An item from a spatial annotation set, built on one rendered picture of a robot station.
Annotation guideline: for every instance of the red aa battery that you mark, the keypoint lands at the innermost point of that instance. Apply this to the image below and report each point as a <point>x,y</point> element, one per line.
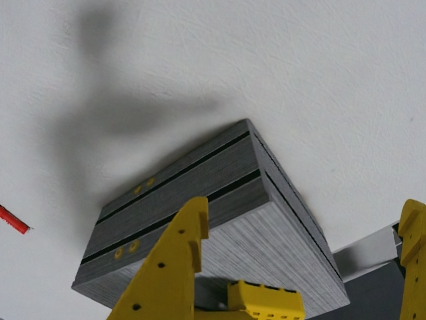
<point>13,221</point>

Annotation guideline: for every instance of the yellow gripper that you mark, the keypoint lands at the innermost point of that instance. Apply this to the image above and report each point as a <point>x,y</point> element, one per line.
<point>163,287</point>

